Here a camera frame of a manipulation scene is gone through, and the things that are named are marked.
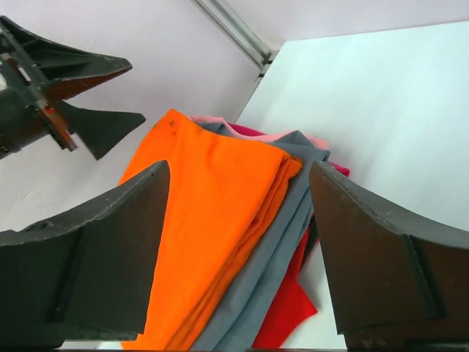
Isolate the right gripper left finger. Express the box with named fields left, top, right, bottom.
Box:
left=1, top=161, right=170, bottom=348

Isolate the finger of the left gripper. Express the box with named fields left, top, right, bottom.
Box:
left=56, top=101, right=146, bottom=160
left=1, top=15, right=132, bottom=102

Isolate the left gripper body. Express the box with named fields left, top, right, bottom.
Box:
left=1, top=32, right=77, bottom=158

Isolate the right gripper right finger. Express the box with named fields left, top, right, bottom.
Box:
left=309, top=161, right=468, bottom=348

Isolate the orange t-shirt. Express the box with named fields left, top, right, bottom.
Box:
left=122, top=109, right=302, bottom=351

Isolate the red folded t-shirt in stack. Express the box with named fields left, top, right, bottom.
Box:
left=252, top=219, right=317, bottom=349

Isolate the magenta folded t-shirt in stack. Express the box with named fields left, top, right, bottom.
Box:
left=229, top=123, right=350, bottom=177

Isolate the pink folded t-shirt in stack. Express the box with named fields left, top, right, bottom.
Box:
left=189, top=115, right=328, bottom=150

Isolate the grey folded t-shirt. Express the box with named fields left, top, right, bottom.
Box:
left=191, top=131, right=330, bottom=351

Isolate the black table edge rail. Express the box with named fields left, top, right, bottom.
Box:
left=246, top=345, right=468, bottom=352

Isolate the left aluminium corner post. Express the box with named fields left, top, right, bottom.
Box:
left=194, top=0, right=278, bottom=81

